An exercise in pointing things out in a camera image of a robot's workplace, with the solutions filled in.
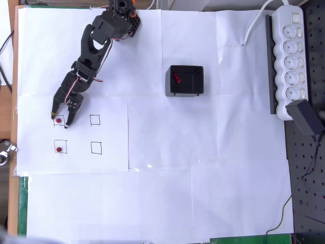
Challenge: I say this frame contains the black open box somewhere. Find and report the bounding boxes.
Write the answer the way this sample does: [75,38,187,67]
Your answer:
[165,65,205,98]

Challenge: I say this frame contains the white paper with drawn squares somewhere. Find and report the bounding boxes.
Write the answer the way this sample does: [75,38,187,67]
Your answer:
[16,95,130,176]

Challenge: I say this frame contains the metal clamp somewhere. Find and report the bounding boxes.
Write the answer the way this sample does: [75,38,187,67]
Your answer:
[0,141,19,166]

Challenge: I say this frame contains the green mat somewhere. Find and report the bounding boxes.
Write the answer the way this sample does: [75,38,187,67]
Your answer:
[17,4,293,244]

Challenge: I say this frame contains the white power strip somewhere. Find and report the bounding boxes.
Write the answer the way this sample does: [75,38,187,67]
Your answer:
[273,4,309,121]

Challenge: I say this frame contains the black power adapter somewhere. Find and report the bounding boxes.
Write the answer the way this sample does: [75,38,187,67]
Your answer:
[285,99,324,137]

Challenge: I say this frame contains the black pegboard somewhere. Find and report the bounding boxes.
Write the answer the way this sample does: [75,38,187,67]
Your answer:
[284,0,325,244]

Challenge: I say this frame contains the white power strip cable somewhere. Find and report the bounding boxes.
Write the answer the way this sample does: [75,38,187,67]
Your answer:
[243,0,291,47]

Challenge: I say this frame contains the black rail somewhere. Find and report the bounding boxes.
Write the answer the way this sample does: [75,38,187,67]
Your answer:
[265,14,278,115]

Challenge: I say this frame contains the thin black adapter cable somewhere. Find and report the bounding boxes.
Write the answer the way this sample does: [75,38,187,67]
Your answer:
[264,134,322,244]

